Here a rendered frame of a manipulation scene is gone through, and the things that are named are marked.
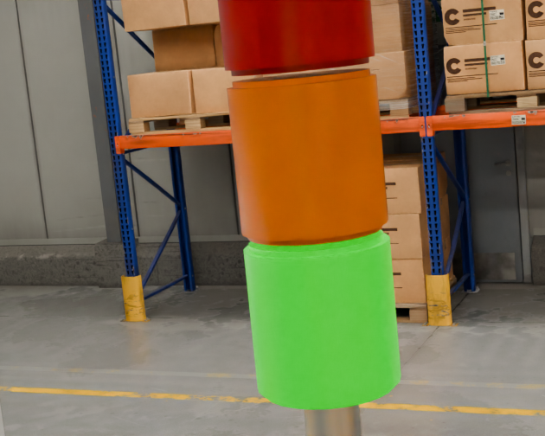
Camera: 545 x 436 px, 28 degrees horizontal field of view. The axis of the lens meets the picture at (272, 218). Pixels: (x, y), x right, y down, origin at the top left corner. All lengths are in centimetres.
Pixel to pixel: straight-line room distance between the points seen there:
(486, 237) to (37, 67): 481
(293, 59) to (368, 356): 10
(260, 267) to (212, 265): 1012
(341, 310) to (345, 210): 3
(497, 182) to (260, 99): 918
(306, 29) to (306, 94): 2
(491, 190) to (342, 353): 919
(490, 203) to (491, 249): 41
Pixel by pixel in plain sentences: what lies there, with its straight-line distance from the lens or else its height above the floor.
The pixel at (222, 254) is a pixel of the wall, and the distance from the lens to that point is 1040.
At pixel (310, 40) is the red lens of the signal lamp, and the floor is 228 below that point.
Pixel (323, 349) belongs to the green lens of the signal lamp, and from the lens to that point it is 35.
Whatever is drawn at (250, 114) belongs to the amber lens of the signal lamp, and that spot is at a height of 226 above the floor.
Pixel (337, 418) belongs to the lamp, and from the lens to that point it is 38.
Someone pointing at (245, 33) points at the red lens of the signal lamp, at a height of 228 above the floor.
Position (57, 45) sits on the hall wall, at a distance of 1117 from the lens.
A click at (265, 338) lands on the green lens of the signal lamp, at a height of 218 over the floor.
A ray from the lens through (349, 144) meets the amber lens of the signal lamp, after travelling 34.
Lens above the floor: 228
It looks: 9 degrees down
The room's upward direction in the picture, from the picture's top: 6 degrees counter-clockwise
